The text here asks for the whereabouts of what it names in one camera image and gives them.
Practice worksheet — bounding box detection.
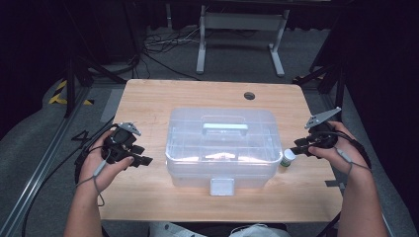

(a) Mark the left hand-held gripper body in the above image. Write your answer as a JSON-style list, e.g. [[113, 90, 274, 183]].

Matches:
[[102, 121, 142, 165]]

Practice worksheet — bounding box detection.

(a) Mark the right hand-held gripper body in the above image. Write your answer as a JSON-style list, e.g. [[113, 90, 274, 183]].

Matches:
[[304, 107, 342, 156]]

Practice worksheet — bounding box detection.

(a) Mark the clear plastic storage box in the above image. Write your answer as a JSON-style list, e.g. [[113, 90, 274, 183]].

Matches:
[[165, 107, 284, 198]]

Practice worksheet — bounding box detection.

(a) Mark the person's right hand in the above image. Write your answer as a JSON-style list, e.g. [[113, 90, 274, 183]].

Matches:
[[308, 120, 372, 181]]

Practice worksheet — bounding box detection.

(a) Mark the person's left hand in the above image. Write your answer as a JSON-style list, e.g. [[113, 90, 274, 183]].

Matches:
[[78, 129, 135, 194]]

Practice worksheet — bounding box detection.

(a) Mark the black metal stand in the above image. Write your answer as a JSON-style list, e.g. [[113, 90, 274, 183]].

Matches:
[[292, 62, 347, 124]]

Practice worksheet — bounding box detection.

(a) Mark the yellow black floor tape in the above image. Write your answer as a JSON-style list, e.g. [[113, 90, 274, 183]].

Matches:
[[48, 79, 95, 107]]

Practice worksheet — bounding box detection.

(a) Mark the black tripod stand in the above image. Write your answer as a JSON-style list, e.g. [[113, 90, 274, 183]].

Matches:
[[63, 55, 127, 119]]

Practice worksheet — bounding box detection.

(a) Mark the person's white clothing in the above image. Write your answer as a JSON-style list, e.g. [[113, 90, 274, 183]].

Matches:
[[149, 221, 293, 237]]

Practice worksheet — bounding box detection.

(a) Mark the grey right wrist strap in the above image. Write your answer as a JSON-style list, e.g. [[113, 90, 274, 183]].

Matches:
[[334, 147, 374, 176]]

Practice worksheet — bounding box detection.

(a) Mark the grey wrist strap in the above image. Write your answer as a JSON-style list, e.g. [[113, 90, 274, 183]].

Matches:
[[74, 159, 111, 207], [334, 147, 374, 176]]

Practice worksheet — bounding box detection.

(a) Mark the grey left wrist strap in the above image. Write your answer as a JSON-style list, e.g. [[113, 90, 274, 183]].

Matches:
[[74, 159, 111, 207]]

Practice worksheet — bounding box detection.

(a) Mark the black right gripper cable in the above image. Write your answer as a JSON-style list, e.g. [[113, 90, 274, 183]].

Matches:
[[314, 130, 374, 237]]

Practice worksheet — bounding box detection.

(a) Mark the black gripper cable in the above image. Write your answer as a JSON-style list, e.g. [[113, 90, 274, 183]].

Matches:
[[314, 130, 374, 237], [21, 117, 117, 237]]

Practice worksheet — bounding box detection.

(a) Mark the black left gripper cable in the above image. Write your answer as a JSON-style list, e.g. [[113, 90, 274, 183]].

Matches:
[[21, 117, 117, 237]]

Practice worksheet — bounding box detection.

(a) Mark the tangle of floor cables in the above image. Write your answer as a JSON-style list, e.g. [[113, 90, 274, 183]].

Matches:
[[141, 26, 203, 82]]

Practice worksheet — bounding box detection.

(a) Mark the grey metal desk frame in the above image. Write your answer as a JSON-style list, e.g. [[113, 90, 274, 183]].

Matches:
[[196, 4, 291, 78]]

